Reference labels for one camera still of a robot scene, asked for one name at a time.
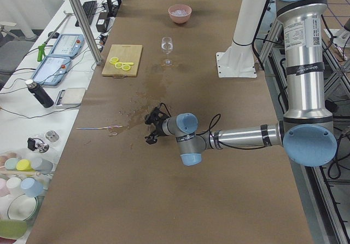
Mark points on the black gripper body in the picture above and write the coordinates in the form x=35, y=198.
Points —
x=158, y=128

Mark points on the green handled grabber tool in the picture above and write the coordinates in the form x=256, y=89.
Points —
x=41, y=48

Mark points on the grey cup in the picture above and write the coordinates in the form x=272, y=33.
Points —
x=42, y=165

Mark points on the lemon slice near handle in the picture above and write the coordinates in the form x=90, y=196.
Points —
x=126, y=67

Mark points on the black water bottle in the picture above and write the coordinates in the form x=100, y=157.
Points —
x=39, y=93

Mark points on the aluminium frame post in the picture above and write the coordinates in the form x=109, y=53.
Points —
x=85, y=27

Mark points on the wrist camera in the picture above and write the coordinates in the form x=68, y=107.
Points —
x=155, y=116

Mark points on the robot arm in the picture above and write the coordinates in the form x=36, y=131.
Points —
x=306, y=131

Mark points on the lower teach pendant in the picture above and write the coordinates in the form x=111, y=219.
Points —
x=52, y=70

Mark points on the kitchen scale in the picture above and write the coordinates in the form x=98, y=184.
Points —
x=69, y=97

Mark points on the green bowl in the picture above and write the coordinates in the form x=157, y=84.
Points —
x=13, y=229

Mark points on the white cup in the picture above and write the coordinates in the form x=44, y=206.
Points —
x=14, y=186

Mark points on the upper teach pendant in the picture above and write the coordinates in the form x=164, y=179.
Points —
x=67, y=45

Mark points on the light blue cup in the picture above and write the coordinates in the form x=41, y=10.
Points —
x=31, y=187

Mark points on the pile of clear ice cubes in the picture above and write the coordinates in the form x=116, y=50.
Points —
x=179, y=13

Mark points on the pink bowl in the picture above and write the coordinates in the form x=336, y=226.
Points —
x=180, y=20

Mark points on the yellow cup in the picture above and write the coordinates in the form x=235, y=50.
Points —
x=24, y=165

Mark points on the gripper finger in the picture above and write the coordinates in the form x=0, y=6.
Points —
x=151, y=139

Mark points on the black power adapter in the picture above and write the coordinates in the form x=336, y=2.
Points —
x=102, y=22

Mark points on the middle lemon slice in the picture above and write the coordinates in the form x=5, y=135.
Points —
x=118, y=65

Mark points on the clear wine glass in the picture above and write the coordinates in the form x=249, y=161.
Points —
x=167, y=47

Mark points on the bamboo cutting board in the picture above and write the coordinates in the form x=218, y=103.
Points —
x=125, y=53

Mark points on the teach pendant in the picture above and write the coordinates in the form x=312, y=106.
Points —
x=52, y=70
x=67, y=45

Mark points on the mint cup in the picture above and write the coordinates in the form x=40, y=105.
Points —
x=11, y=163

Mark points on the black keyboard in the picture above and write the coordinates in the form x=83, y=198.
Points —
x=89, y=8

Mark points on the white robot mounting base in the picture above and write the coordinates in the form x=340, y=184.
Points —
x=238, y=59

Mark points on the far lemon slice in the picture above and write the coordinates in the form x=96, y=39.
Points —
x=114, y=60

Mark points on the steel weight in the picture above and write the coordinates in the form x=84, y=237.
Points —
x=52, y=136

